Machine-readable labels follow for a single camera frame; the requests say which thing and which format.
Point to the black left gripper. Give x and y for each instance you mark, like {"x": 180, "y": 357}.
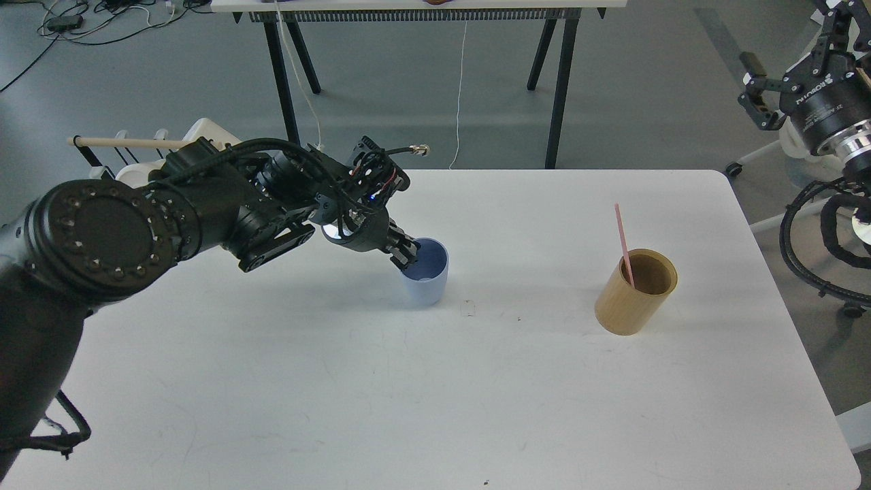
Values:
{"x": 363, "y": 232}

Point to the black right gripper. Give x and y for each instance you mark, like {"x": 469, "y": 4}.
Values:
{"x": 829, "y": 113}

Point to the blue plastic cup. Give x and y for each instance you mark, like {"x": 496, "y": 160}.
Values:
{"x": 426, "y": 279}

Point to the pink chopstick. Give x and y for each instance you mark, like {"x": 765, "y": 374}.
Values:
{"x": 624, "y": 247}

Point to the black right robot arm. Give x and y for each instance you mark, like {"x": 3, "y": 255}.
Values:
{"x": 823, "y": 99}

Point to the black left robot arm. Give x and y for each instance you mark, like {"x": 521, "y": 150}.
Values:
{"x": 86, "y": 244}

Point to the white cup on rack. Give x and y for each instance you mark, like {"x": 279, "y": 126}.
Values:
{"x": 218, "y": 136}
{"x": 137, "y": 174}

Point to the bamboo cylinder holder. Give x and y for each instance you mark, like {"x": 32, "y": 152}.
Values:
{"x": 634, "y": 292}

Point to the wooden dowel rod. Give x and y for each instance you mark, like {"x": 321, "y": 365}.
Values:
{"x": 124, "y": 142}

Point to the black wire cup rack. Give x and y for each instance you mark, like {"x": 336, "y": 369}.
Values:
{"x": 98, "y": 171}

